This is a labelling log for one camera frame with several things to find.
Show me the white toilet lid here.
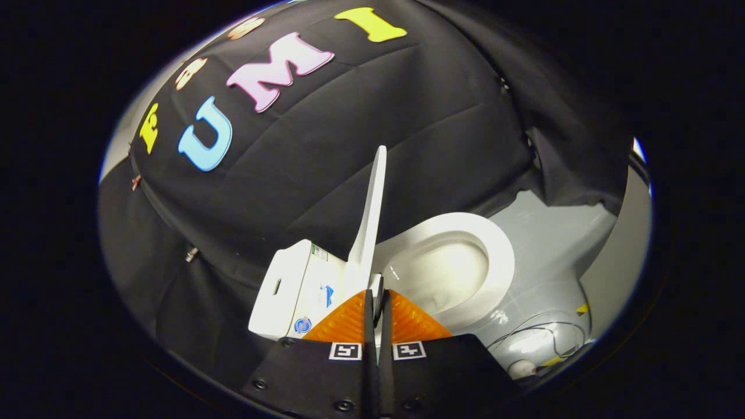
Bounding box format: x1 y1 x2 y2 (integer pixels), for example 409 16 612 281
343 145 388 303

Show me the white toilet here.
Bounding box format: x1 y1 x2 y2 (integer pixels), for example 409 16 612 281
249 212 516 341

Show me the black backdrop cloth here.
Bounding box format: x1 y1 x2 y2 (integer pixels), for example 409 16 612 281
98 0 632 373

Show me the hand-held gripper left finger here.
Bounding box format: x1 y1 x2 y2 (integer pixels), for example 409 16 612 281
242 289 379 419

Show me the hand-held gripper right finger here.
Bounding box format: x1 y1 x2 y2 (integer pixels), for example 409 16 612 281
378 289 519 419

